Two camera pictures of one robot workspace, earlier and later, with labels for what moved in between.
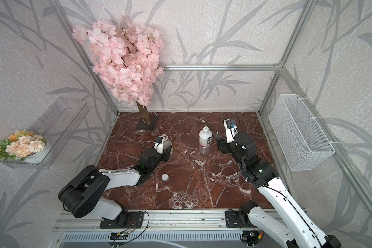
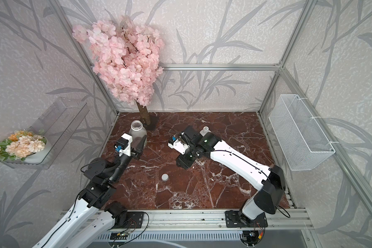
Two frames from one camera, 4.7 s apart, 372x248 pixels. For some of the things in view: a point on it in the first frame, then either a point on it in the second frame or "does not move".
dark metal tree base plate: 141,126 does not move
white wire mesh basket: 302,143 does not move
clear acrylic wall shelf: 58,122 does not move
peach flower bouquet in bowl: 21,145 does not move
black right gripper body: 225,147 to 186,159
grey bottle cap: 165,177 does not move
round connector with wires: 251,237 does not move
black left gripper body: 165,157 to 133,154
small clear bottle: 167,143 to 138,133
